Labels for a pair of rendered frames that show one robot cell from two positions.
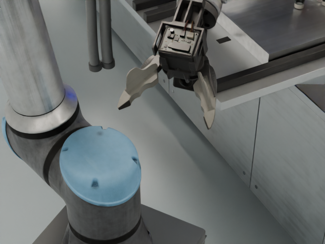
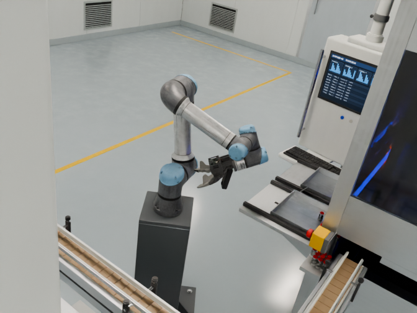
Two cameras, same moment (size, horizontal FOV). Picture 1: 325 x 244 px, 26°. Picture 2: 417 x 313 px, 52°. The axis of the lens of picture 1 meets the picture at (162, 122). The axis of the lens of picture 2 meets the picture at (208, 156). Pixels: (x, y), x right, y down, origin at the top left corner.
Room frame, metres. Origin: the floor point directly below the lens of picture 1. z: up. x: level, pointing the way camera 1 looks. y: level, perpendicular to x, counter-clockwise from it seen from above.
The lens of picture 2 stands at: (0.01, -1.46, 2.10)
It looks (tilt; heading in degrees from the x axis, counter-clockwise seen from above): 30 degrees down; 59
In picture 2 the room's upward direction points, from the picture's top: 9 degrees clockwise
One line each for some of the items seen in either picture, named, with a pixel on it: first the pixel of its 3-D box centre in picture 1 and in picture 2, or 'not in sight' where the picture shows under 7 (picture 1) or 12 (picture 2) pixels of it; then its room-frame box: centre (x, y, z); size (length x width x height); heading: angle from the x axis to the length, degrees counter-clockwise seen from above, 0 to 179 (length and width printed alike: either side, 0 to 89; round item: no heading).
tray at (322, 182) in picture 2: not in sight; (338, 190); (1.65, -0.14, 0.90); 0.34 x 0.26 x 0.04; 118
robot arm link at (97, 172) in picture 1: (99, 178); (171, 179); (0.76, 0.10, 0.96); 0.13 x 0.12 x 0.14; 41
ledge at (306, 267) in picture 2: not in sight; (320, 267); (1.19, -0.57, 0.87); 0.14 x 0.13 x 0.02; 118
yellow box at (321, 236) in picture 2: not in sight; (321, 239); (1.18, -0.52, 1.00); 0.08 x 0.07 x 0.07; 118
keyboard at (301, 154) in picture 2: not in sight; (314, 162); (1.83, 0.25, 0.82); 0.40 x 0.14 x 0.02; 111
